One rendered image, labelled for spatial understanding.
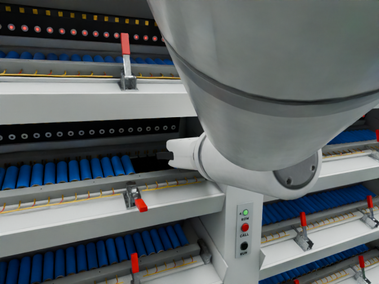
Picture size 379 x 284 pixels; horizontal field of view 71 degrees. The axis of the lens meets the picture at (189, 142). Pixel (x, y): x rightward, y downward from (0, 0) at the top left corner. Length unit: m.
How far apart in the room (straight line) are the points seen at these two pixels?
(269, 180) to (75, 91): 0.30
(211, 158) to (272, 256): 0.43
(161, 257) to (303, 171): 0.42
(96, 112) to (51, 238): 0.21
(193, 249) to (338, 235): 0.43
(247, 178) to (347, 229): 0.66
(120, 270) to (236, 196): 0.28
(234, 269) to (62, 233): 0.36
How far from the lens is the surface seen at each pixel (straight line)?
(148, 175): 0.52
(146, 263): 0.62
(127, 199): 0.50
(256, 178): 0.27
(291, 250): 0.77
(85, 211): 0.49
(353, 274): 1.08
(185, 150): 0.41
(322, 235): 0.86
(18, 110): 0.44
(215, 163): 0.33
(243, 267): 0.66
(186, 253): 0.65
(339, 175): 0.77
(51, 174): 0.54
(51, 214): 0.49
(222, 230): 0.59
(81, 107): 0.44
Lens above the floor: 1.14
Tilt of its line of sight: 11 degrees down
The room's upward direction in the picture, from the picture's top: straight up
